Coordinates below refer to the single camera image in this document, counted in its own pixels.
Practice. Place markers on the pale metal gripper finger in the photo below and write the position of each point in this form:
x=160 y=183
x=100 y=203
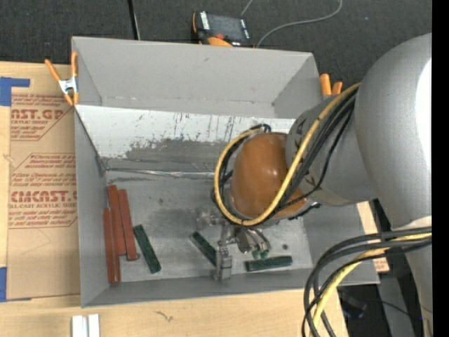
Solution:
x=224 y=265
x=207 y=219

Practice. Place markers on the dark green flat block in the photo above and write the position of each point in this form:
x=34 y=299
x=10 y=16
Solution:
x=147 y=248
x=204 y=247
x=268 y=263

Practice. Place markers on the red-brown flat block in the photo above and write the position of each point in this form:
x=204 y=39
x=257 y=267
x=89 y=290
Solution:
x=115 y=216
x=128 y=230
x=111 y=251

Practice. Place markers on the grey metal bin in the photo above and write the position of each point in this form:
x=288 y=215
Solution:
x=168 y=83

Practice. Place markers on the brown cardboard board red print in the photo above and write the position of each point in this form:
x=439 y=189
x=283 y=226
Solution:
x=38 y=244

